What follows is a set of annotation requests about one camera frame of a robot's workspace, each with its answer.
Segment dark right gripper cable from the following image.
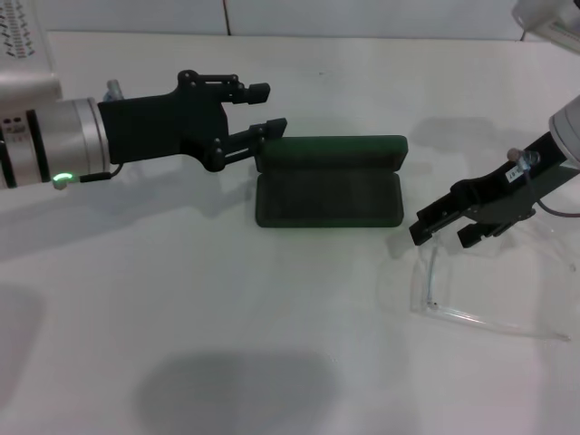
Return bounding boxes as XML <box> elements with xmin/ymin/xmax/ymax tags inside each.
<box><xmin>520</xmin><ymin>169</ymin><xmax>580</xmax><ymax>218</ymax></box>

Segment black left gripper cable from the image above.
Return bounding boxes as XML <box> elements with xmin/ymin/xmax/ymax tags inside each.
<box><xmin>52</xmin><ymin>161</ymin><xmax>125</xmax><ymax>190</ymax></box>

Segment clear frame glasses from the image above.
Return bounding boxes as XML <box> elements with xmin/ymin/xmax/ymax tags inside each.
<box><xmin>409</xmin><ymin>226</ymin><xmax>573</xmax><ymax>344</ymax></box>

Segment translucent left gripper connector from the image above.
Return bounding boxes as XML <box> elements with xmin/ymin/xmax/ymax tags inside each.
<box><xmin>102</xmin><ymin>79</ymin><xmax>124</xmax><ymax>102</ymax></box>

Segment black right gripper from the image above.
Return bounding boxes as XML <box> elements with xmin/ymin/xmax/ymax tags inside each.
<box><xmin>408</xmin><ymin>130</ymin><xmax>580</xmax><ymax>250</ymax></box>

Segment green glasses case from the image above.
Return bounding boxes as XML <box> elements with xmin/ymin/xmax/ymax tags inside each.
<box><xmin>253</xmin><ymin>134</ymin><xmax>410</xmax><ymax>229</ymax></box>

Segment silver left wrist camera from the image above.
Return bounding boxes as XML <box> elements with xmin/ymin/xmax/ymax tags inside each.
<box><xmin>0</xmin><ymin>26</ymin><xmax>63</xmax><ymax>106</ymax></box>

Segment translucent gripper connector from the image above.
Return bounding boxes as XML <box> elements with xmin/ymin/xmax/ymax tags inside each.
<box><xmin>506</xmin><ymin>147</ymin><xmax>541</xmax><ymax>172</ymax></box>
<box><xmin>102</xmin><ymin>79</ymin><xmax>124</xmax><ymax>102</ymax></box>

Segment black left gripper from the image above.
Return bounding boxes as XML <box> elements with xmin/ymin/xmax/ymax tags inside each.
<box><xmin>97</xmin><ymin>69</ymin><xmax>288</xmax><ymax>174</ymax></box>

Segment translucent right gripper connector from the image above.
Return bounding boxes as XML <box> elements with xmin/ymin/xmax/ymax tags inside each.
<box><xmin>506</xmin><ymin>147</ymin><xmax>541</xmax><ymax>172</ymax></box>

